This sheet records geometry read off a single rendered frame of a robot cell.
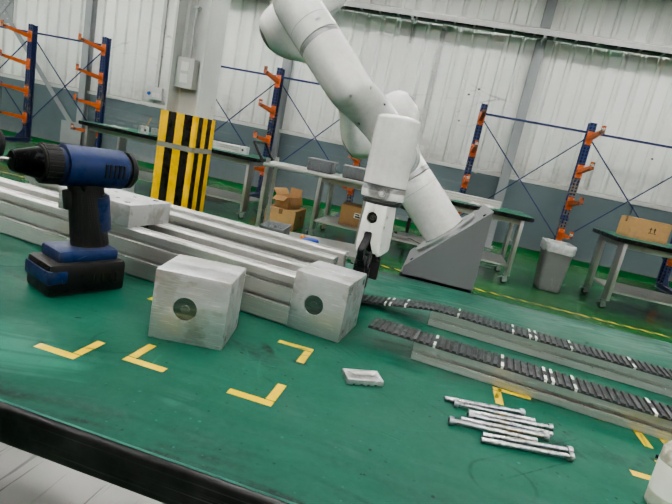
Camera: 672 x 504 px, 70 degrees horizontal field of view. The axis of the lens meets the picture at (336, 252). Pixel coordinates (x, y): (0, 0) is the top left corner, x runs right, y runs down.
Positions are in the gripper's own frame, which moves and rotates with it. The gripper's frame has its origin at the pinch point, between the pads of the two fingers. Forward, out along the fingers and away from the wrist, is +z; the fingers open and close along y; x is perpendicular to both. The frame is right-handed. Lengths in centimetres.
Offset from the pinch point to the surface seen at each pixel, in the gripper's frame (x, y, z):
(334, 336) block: -2.7, -24.0, 4.5
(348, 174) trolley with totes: 93, 276, -6
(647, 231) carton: -179, 505, -4
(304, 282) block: 3.8, -24.0, -2.6
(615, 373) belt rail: -47.1, -1.7, 4.3
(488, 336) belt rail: -25.6, -2.0, 4.2
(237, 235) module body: 26.9, -5.1, -2.4
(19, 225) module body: 63, -24, 2
